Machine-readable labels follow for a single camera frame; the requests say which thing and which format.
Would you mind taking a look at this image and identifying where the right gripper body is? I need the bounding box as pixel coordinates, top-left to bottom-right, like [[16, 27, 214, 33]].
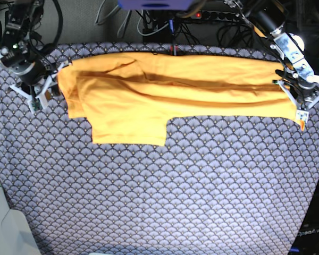
[[12, 59, 55, 87]]

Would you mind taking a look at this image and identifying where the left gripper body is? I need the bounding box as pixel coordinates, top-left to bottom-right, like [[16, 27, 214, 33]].
[[292, 82, 319, 106]]

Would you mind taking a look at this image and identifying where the yellow T-shirt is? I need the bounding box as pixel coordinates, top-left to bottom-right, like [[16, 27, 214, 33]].
[[57, 52, 296, 146]]

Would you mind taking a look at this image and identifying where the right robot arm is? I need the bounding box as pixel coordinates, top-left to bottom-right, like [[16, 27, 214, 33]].
[[0, 1, 70, 113]]

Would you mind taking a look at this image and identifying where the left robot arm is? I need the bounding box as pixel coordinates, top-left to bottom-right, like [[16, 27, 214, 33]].
[[225, 1, 319, 124]]

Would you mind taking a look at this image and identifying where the black power strip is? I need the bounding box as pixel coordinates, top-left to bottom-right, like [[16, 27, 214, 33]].
[[183, 10, 245, 24]]

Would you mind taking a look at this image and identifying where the blue fan-pattern tablecloth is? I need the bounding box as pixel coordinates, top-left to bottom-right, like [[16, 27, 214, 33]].
[[0, 42, 319, 255]]

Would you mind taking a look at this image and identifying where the red black table clamp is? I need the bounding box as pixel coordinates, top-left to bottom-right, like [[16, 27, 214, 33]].
[[170, 45, 177, 56]]

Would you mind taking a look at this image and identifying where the white plastic bin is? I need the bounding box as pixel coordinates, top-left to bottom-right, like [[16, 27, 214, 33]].
[[0, 183, 40, 254]]

